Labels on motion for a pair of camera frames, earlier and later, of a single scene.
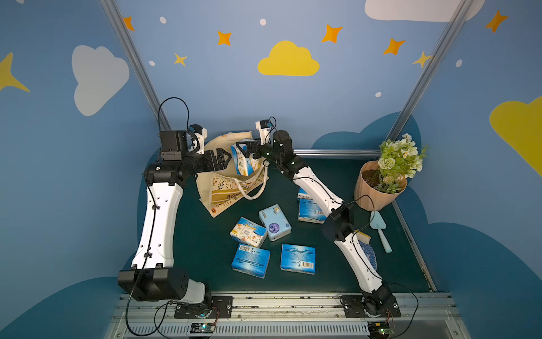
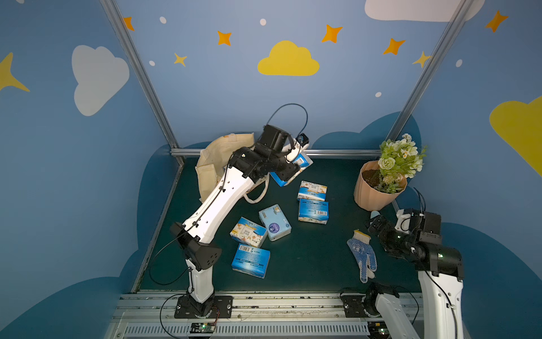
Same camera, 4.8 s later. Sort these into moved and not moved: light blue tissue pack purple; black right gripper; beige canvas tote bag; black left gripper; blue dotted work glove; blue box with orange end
Moved: black right gripper; black left gripper
Not moved: blue box with orange end; light blue tissue pack purple; beige canvas tote bag; blue dotted work glove
